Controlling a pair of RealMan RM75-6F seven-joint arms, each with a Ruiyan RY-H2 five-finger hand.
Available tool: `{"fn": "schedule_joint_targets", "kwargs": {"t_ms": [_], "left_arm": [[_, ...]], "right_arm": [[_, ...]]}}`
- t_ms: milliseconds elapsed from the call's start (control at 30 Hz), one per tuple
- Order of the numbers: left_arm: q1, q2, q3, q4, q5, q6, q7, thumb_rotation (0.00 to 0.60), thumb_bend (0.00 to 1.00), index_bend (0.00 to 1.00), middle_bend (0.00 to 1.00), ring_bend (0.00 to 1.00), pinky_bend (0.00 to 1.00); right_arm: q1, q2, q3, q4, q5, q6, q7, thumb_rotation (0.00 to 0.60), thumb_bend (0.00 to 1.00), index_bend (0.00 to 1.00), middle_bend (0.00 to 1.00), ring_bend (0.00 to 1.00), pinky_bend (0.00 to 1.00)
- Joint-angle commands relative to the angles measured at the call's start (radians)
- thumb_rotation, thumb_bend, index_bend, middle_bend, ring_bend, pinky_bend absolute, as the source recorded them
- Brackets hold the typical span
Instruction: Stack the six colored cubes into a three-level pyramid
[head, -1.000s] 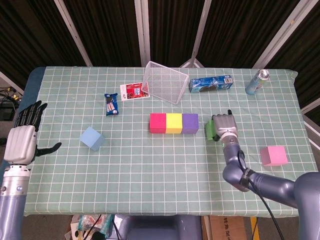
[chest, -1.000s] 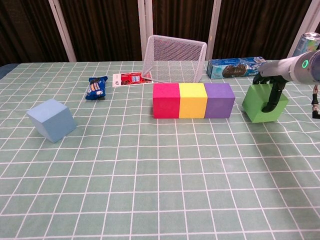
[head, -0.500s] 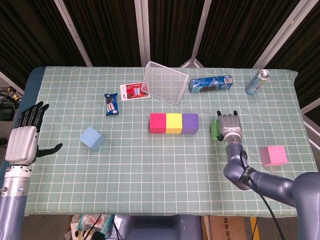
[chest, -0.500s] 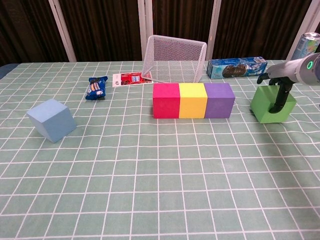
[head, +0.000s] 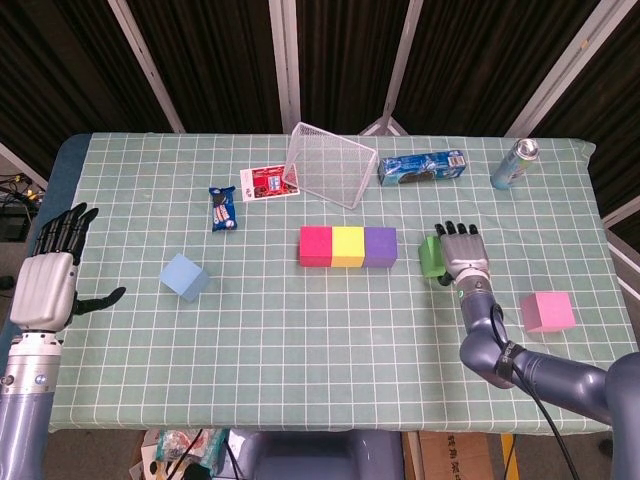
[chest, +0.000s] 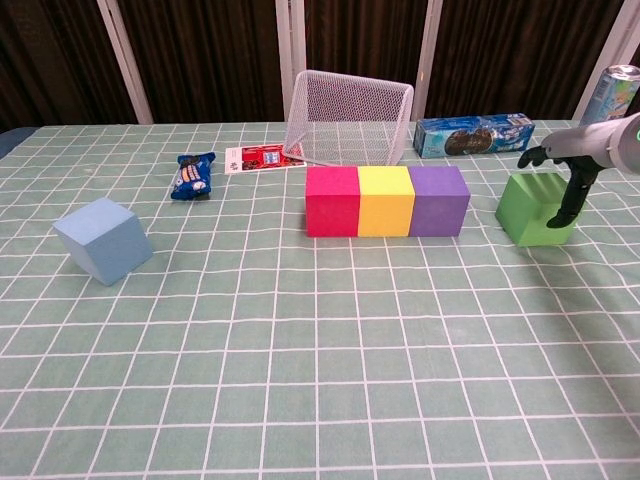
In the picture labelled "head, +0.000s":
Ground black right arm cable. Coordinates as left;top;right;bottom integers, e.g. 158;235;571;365
489;302;584;480

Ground purple foam cube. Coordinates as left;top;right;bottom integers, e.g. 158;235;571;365
363;226;399;268

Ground tall light blue drink can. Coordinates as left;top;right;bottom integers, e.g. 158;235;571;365
489;138;541;191

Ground yellow foam cube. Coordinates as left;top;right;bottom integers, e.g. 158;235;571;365
330;225;367;269

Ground blue cookie box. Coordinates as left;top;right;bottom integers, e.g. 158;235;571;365
377;149;469;188

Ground green foam cube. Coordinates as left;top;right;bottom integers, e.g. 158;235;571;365
417;235;446;281

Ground crimson red foam cube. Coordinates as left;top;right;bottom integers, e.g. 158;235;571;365
299;225;334;269

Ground small blue cookie packet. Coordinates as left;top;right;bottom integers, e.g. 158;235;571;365
207;186;239;233

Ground brown cardboard box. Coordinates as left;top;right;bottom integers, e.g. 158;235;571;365
417;430;504;480

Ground white table leg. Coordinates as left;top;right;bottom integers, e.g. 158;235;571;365
403;430;420;480

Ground blue table padding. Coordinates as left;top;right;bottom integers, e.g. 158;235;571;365
0;133;92;421

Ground yellow upright bar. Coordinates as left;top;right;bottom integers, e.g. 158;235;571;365
501;433;516;480

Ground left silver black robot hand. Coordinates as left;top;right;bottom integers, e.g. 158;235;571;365
9;202;127;332

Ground dark pleated curtain backdrop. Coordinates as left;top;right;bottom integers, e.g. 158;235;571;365
0;0;640;236

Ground red printed card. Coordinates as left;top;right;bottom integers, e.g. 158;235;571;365
239;164;300;203

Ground pink foam cube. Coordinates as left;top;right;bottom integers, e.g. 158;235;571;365
518;291;576;335

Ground tangled floor cables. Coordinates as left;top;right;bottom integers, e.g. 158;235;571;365
0;172;41;206

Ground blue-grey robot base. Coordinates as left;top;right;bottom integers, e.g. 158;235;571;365
217;428;405;480

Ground light blue foam cube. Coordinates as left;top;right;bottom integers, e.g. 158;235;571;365
158;253;210;303

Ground black equipment box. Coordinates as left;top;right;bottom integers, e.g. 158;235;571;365
0;202;34;242

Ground green checked tablecloth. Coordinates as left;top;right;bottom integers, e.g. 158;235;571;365
28;130;640;436

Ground pile of snack bags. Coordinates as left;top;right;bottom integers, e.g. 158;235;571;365
130;428;230;480

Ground white partition frame post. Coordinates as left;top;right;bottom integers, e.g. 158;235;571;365
358;0;426;137
601;194;640;229
0;141;50;190
503;0;629;137
268;0;302;134
607;234;640;296
107;0;187;134

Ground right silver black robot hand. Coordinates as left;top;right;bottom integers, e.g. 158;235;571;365
432;220;491;287

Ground white wire mesh basket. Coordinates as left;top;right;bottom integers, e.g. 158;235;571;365
281;121;379;211

